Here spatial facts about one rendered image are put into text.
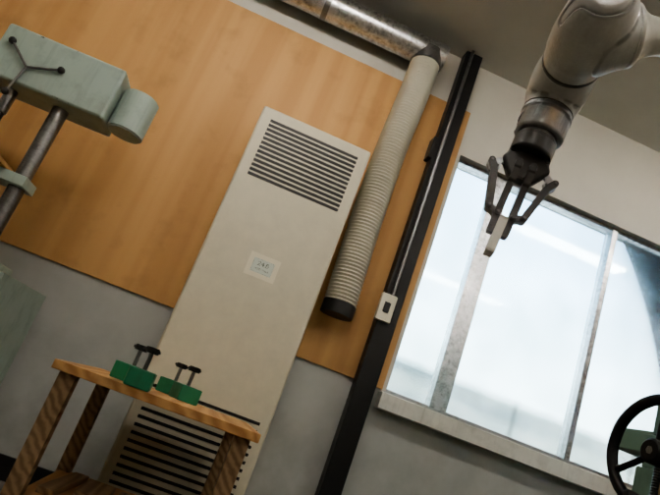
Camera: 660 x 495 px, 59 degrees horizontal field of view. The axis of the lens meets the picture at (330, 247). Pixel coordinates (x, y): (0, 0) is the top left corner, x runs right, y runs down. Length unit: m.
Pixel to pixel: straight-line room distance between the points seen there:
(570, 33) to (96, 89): 1.81
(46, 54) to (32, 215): 0.71
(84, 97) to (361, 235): 1.27
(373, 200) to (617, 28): 1.86
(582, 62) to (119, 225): 2.15
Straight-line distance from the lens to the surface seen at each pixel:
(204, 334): 2.36
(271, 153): 2.56
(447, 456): 2.91
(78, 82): 2.45
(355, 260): 2.61
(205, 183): 2.80
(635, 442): 1.95
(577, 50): 1.03
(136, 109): 2.40
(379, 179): 2.77
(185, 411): 1.63
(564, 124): 1.11
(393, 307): 2.71
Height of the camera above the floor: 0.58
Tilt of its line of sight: 17 degrees up
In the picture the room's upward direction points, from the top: 21 degrees clockwise
